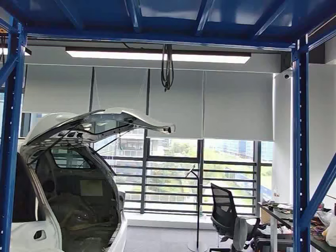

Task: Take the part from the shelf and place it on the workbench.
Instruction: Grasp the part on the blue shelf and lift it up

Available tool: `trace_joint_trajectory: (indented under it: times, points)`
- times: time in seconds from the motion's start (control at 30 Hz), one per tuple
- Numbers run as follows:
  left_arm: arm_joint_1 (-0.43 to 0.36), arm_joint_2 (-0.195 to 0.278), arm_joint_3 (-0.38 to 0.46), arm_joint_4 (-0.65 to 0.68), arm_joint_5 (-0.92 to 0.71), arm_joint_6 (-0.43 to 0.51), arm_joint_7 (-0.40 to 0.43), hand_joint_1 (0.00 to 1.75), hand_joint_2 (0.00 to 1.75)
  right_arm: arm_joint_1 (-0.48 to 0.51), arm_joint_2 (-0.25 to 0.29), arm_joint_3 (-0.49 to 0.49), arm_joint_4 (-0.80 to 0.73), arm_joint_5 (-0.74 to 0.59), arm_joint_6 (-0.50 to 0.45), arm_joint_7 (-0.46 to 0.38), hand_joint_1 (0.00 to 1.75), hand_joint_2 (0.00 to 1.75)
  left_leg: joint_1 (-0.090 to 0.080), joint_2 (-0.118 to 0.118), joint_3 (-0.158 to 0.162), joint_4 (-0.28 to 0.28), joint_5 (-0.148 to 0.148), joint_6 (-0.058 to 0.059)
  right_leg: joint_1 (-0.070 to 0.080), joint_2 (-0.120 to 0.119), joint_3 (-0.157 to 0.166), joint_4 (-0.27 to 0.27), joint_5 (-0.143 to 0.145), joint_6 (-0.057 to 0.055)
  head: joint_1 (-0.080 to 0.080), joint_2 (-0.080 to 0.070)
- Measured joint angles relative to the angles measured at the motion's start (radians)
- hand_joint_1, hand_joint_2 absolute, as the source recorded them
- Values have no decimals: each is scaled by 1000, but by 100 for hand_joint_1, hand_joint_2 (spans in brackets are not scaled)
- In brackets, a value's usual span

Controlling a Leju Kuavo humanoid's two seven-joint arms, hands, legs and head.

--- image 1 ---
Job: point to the white plastic bag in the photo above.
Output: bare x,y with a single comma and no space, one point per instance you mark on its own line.
331,233

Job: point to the blue metal shelf rack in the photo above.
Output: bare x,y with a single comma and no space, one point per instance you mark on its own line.
168,14

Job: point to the black floor lamp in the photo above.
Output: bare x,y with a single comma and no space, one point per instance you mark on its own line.
197,208

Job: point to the grey roller blind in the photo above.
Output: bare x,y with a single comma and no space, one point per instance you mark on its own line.
118,87
236,104
57,90
181,104

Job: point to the black case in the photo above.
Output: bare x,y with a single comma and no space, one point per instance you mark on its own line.
262,245

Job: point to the long ceiling light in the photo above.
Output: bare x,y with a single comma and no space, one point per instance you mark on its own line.
27,52
105,55

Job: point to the white car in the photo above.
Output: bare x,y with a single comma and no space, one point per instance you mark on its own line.
26,240

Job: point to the cluttered dark desk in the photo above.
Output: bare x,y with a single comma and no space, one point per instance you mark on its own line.
282,216

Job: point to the black mesh office chair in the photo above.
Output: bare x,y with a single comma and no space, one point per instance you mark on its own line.
223,208

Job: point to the white security camera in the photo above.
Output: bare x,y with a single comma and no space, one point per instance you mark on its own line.
287,74

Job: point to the grey jacket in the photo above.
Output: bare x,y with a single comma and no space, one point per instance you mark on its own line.
240,233

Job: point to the black window railing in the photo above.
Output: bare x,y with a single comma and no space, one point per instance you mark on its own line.
228,162

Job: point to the clear plastic bottle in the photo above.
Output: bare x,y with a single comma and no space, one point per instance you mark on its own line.
275,196

